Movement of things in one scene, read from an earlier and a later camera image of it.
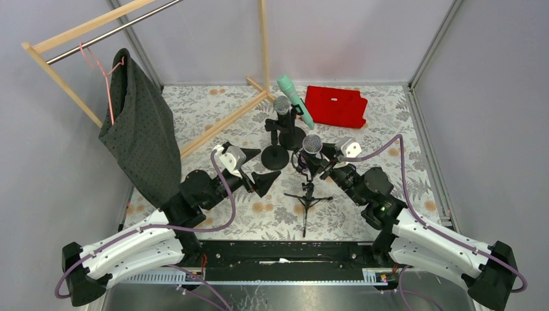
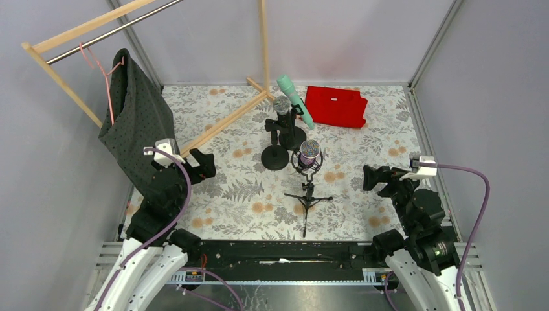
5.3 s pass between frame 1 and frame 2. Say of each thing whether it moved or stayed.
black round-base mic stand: stayed
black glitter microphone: stayed
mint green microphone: stayed
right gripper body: moved
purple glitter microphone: moved
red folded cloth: stayed
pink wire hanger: stayed
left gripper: moved
